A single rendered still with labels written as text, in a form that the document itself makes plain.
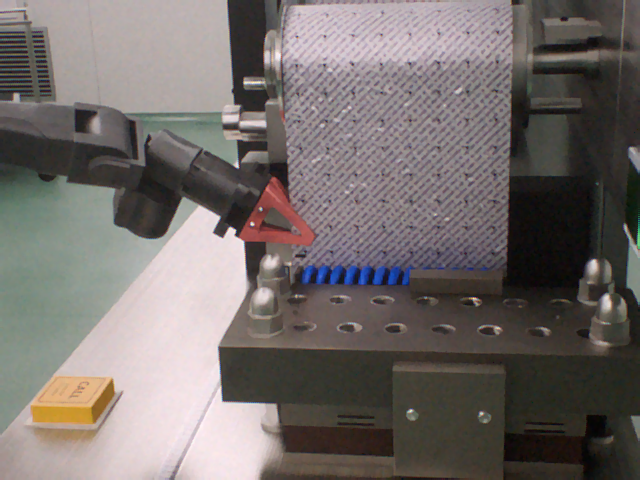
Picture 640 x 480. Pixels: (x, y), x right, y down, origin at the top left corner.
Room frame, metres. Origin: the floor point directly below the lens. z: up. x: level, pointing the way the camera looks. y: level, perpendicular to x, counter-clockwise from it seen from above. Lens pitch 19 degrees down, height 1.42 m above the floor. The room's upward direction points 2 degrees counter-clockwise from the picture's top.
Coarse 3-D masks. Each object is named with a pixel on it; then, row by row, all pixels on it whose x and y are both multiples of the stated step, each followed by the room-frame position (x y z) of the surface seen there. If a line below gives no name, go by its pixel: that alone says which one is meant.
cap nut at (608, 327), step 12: (600, 300) 0.80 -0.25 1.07; (612, 300) 0.79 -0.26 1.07; (600, 312) 0.80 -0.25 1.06; (612, 312) 0.79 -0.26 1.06; (624, 312) 0.79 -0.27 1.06; (600, 324) 0.79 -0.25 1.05; (612, 324) 0.79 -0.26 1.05; (624, 324) 0.79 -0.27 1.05; (588, 336) 0.81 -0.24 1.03; (600, 336) 0.79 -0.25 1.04; (612, 336) 0.79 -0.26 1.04; (624, 336) 0.79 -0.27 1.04
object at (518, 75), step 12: (516, 12) 1.01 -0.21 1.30; (516, 24) 1.00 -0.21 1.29; (516, 36) 0.99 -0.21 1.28; (516, 48) 0.98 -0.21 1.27; (516, 60) 0.98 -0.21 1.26; (516, 72) 0.98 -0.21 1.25; (276, 84) 1.02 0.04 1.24; (516, 84) 0.98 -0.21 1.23; (516, 96) 0.99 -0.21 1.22; (516, 108) 1.00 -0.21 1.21
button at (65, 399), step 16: (48, 384) 0.97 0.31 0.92; (64, 384) 0.96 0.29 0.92; (80, 384) 0.96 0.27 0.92; (96, 384) 0.96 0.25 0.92; (112, 384) 0.97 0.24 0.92; (48, 400) 0.93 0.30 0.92; (64, 400) 0.93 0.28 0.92; (80, 400) 0.92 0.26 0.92; (96, 400) 0.93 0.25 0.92; (32, 416) 0.92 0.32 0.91; (48, 416) 0.92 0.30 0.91; (64, 416) 0.92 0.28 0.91; (80, 416) 0.91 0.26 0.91; (96, 416) 0.92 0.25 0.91
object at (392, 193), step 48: (288, 144) 1.01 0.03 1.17; (336, 144) 1.00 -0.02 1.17; (384, 144) 1.00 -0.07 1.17; (432, 144) 0.99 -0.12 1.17; (480, 144) 0.98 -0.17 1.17; (336, 192) 1.00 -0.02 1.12; (384, 192) 1.00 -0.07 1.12; (432, 192) 0.99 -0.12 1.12; (480, 192) 0.98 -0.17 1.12; (336, 240) 1.00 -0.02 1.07; (384, 240) 1.00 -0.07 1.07; (432, 240) 0.99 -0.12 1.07; (480, 240) 0.98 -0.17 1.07
